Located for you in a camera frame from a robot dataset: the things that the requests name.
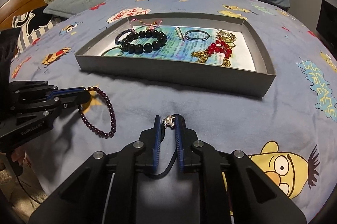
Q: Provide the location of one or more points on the printed blue-green paper sheet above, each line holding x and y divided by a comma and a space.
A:
163, 43

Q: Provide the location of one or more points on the gold round hair clip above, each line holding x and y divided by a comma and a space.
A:
227, 37

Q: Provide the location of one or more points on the red bead gold tassel charm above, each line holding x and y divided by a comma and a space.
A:
221, 46

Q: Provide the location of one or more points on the grey cardboard tray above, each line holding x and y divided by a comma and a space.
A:
251, 72

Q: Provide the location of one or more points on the blue cartoon bed sheet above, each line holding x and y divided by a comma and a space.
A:
298, 112

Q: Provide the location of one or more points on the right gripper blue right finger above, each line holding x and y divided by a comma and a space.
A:
179, 132

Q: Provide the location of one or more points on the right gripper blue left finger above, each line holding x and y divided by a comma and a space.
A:
157, 141

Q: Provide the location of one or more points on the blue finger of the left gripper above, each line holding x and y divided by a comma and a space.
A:
70, 96

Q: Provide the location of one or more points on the striped cartoon pillow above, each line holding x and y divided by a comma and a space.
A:
33, 25

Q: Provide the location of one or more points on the pearl hair clip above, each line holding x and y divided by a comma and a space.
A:
179, 34

